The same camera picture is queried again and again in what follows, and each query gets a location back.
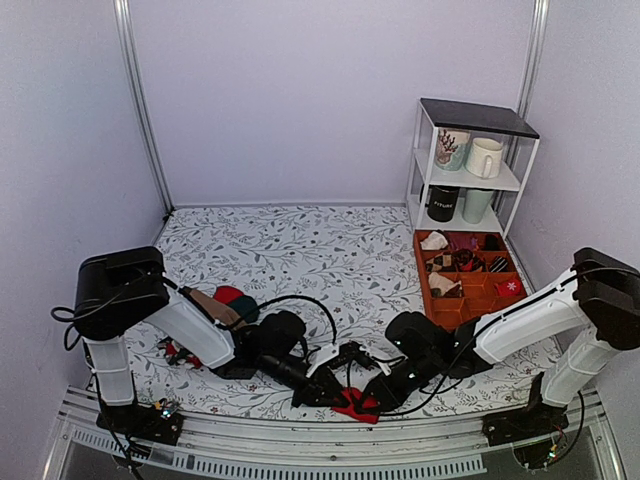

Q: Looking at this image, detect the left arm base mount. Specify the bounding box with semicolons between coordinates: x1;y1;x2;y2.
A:
96;398;184;446

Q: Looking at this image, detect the right black cable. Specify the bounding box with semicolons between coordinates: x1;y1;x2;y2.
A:
344;349;496;417

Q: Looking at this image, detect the coral pattern mug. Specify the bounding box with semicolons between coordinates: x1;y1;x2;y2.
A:
435;128;471;171

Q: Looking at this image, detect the black striped rolled sock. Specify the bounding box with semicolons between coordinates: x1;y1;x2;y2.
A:
487;255;516;273

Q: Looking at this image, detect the black cable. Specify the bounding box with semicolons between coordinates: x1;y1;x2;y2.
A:
224;294;339;351
344;349;496;417

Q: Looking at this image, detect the red and beige sock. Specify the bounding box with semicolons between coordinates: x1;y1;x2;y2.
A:
331;387;380;425

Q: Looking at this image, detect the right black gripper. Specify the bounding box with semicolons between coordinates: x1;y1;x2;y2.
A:
355;353;440;416

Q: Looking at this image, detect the orange divided organizer tray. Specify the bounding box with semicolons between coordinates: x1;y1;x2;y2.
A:
413;230;527;331

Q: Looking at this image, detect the white ribbed mug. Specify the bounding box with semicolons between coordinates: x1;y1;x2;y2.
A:
465;137;504;179

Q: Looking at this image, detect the brown patterned rolled sock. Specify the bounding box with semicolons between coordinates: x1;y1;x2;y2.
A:
425;249;474;272

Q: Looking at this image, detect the pale green mug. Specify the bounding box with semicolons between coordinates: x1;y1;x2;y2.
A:
462;189;494;224

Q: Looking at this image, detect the left black cable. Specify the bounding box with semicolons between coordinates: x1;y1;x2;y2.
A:
224;294;339;351

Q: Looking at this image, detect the floral table mat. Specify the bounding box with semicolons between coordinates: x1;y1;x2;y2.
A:
102;204;566;421

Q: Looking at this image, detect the aluminium front rail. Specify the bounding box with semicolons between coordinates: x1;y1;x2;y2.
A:
39;387;626;480

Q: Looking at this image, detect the black mug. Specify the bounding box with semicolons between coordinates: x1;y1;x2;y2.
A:
427;185;460;223

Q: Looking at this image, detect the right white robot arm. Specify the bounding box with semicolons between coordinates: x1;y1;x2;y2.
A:
362;247;639;436

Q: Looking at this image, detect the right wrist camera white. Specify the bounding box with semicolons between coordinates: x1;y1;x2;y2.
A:
344;341;393;376

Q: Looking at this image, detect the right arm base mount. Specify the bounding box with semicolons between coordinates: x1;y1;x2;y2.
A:
482;373;569;470

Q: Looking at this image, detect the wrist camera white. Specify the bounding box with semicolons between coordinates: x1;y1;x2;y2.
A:
344;341;393;376
306;343;352;378

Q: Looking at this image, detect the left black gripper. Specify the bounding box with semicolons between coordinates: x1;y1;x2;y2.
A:
260;355;347;412

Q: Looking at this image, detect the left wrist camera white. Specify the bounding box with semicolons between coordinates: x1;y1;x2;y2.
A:
306;343;352;378

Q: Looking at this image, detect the white metal shelf rack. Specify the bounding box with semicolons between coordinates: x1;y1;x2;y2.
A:
406;98;540;236

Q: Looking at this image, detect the beige brown rolled sock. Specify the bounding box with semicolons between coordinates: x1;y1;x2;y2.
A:
428;272;463;298

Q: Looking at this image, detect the dark maroon rolled sock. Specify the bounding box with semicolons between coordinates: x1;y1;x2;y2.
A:
446;231;478;251

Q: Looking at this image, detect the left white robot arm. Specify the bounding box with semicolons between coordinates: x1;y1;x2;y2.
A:
73;247;348;434

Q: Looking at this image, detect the red snowflake rolled sock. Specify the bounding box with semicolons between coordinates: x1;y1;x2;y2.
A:
494;279;524;298

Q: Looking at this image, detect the white rolled sock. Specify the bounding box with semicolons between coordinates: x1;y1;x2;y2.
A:
419;231;449;251

